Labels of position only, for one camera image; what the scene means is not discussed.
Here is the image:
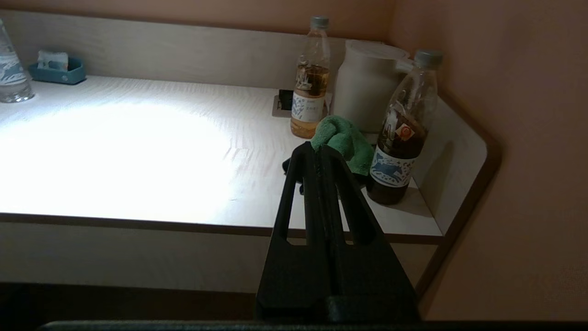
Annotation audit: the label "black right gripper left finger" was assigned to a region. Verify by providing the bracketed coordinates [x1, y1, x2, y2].
[256, 142, 331, 321]

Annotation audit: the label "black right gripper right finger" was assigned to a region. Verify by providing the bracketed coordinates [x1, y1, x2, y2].
[321, 145, 419, 321]

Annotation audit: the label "green cloth with black backing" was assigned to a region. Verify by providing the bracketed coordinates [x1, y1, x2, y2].
[283, 115, 375, 194]

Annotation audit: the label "dark tea bottle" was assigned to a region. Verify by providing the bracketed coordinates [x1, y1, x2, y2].
[366, 50, 444, 205]

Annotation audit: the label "amber tea bottle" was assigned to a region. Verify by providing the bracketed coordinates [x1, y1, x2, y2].
[290, 16, 331, 139]

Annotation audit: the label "white electric kettle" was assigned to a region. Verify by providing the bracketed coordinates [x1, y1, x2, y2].
[331, 39, 414, 134]

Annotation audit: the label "small blue tray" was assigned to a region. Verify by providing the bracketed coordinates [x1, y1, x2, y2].
[28, 56, 87, 85]

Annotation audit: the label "white sachet packets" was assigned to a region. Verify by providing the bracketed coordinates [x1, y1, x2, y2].
[37, 50, 69, 70]

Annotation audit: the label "clear water bottle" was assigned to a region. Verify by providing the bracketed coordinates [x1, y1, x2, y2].
[0, 18, 35, 103]

